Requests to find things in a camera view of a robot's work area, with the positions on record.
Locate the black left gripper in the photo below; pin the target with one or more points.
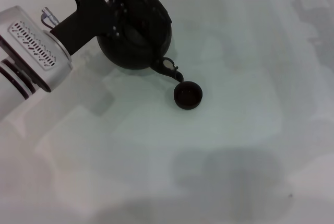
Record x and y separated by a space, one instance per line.
88 20

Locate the small black teacup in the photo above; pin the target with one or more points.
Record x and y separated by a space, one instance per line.
188 97

